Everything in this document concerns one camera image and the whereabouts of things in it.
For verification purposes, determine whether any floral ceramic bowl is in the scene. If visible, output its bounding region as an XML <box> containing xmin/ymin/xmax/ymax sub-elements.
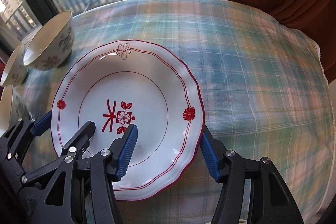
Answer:
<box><xmin>1</xmin><ymin>44</ymin><xmax>28</xmax><ymax>88</ymax></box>
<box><xmin>23</xmin><ymin>10</ymin><xmax>75</xmax><ymax>71</ymax></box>
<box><xmin>0</xmin><ymin>85</ymin><xmax>30</xmax><ymax>135</ymax></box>

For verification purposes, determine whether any red patterned white plate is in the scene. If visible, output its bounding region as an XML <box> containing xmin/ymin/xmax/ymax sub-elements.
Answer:
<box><xmin>51</xmin><ymin>40</ymin><xmax>205</xmax><ymax>201</ymax></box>

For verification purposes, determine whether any plaid tablecloth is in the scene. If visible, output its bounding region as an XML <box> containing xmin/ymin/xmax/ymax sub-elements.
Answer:
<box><xmin>17</xmin><ymin>0</ymin><xmax>335</xmax><ymax>223</ymax></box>

